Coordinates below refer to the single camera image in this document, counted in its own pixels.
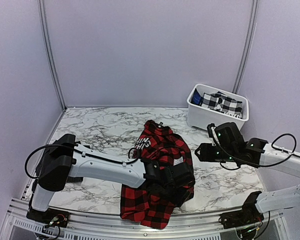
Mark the aluminium front frame rail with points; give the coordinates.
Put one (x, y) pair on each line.
(102, 226)

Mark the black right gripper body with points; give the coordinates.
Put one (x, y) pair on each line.
(226, 154)

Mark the red black plaid shirt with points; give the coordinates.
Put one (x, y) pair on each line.
(152, 205)

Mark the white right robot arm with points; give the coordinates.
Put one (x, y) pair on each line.
(278, 168)

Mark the wall corner profile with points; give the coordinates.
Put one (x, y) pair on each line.
(252, 25)
(49, 53)

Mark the blue folded garment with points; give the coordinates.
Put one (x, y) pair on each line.
(196, 99)

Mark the left wall corner profile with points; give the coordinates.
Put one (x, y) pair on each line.
(49, 53)

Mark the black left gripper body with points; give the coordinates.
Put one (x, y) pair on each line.
(169, 191)

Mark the black pinstripe folded shirt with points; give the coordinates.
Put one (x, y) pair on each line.
(55, 164)

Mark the white plastic bin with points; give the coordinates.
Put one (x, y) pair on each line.
(200, 117)

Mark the right wall corner profile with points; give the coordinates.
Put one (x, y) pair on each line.
(252, 25)

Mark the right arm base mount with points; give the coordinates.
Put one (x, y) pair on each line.
(246, 223)

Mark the black white plaid shirt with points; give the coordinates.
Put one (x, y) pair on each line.
(222, 103)

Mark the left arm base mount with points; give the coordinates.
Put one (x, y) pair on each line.
(51, 218)

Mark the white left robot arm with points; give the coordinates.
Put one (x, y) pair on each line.
(96, 165)

